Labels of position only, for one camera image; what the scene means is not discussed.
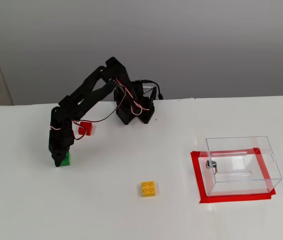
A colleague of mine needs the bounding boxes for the black power cable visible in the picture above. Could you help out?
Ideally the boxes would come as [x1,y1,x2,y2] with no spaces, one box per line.
[141,79,165,100]

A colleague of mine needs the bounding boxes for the transparent plastic box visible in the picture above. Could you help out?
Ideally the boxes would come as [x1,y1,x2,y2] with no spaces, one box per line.
[198,135,283,198]

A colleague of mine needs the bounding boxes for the red lego brick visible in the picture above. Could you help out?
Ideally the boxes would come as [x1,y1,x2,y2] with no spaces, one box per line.
[77,121,95,137]

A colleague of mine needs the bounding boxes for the silver box lock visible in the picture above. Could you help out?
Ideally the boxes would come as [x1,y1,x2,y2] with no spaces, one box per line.
[205,160,220,175]

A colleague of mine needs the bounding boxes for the red tape square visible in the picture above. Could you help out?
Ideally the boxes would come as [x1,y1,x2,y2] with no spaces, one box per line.
[190,147,277,205]

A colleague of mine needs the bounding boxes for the yellow lego brick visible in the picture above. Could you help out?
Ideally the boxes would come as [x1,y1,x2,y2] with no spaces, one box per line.
[141,180,157,199]

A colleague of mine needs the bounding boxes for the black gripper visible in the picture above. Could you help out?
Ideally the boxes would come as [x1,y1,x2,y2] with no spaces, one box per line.
[47,120,76,168]

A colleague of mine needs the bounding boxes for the green lego brick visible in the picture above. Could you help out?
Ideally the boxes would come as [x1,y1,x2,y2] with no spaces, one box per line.
[54,150,72,167]

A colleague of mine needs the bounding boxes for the red white servo wires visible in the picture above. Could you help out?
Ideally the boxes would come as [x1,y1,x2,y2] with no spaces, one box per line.
[48,76,144,141]

